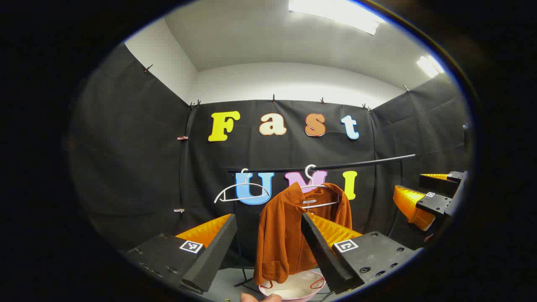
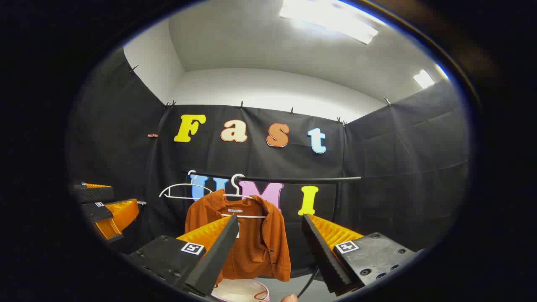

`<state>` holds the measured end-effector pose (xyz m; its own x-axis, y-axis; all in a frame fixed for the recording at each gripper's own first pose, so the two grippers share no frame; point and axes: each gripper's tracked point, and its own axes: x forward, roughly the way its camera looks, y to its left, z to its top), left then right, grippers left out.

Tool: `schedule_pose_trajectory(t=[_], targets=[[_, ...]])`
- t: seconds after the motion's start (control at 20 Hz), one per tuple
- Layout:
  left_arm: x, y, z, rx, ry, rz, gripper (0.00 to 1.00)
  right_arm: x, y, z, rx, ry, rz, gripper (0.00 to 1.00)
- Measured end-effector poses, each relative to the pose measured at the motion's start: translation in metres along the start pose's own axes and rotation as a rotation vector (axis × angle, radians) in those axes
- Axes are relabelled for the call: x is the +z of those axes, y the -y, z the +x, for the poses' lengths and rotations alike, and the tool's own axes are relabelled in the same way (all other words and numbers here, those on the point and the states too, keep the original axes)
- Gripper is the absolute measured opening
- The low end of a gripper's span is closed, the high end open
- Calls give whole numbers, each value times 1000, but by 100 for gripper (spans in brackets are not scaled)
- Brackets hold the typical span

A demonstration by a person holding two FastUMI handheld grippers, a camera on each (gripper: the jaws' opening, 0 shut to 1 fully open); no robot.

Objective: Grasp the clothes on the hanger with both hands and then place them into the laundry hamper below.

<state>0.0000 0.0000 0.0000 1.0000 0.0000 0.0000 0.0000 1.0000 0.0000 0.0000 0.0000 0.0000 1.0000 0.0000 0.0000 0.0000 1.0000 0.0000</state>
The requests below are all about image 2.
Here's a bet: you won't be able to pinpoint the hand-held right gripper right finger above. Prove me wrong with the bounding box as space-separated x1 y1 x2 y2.
302 213 424 296

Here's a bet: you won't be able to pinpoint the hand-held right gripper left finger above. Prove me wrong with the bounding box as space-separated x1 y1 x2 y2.
128 215 240 297

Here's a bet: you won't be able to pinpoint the orange corduroy shirt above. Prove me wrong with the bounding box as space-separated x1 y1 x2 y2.
185 189 292 282

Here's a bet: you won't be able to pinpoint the white round laundry hamper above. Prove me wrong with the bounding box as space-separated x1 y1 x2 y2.
211 278 270 302

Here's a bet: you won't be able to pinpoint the white plastic hanger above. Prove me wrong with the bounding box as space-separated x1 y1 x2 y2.
159 170 214 201
222 174 269 219

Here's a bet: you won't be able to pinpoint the black clothes rack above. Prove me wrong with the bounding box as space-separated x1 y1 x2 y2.
182 169 362 298

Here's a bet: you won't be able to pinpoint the black backdrop cloth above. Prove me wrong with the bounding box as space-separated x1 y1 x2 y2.
69 46 470 277

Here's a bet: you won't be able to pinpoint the small ceiling light panel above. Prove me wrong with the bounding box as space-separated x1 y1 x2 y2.
413 69 435 89

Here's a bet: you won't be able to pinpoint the large ceiling light panel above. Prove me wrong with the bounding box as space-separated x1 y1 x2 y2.
279 0 379 45

